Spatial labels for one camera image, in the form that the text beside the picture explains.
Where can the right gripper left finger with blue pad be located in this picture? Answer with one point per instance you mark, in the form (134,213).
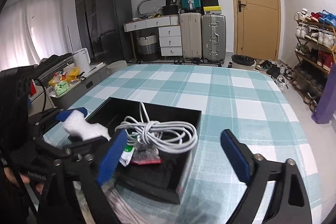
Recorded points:
(92,170)

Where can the green tissue pack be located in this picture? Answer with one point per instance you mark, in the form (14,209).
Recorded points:
(61,87)

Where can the woven laundry basket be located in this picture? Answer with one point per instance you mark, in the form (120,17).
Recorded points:
(148,48)

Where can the black trash bin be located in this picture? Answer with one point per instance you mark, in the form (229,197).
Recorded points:
(243,62)

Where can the person's left hand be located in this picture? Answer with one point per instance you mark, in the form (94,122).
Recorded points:
(10,176)

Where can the stack of shoe boxes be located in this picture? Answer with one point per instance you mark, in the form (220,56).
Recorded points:
(211,7)

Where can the red white balloon glue bag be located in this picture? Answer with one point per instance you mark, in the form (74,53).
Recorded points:
(146,155)

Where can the round white stool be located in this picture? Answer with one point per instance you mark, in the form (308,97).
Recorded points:
(116,66)

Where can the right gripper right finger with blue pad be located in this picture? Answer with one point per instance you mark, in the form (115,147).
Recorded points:
(289,202)

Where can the grey side cabinet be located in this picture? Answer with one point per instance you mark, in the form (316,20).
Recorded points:
(79,88)

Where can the wooden shoe rack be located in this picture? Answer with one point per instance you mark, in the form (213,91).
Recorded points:
(315,52)

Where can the white desk with drawers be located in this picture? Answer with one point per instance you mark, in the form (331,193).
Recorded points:
(167,30)

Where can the beige hard suitcase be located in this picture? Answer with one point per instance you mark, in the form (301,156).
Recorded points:
(191,35)

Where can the white foam block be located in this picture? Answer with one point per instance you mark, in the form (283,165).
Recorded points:
(77,126)

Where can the teal plaid tablecloth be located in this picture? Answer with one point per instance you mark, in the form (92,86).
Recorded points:
(246,102)

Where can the black open storage box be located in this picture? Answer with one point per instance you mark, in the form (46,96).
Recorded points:
(172,130)

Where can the dark grey refrigerator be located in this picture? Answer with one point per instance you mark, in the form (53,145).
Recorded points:
(111,16)

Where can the green white snack packet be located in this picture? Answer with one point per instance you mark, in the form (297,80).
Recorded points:
(127,155)

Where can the wooden door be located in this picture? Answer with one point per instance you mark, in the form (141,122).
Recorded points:
(257,27)

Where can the silver aluminium suitcase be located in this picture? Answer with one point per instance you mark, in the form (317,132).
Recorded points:
(214,38)

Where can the white air purifier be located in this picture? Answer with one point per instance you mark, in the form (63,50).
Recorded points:
(82,60)

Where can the purple bag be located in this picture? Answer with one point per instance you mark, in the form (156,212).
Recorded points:
(327,104)

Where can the yellow plastic bag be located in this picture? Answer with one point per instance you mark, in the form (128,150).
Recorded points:
(71,75)

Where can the white curtain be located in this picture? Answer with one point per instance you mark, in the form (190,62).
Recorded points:
(31,30)

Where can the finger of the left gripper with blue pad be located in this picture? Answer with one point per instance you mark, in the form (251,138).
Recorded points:
(58,115)
(85,147)

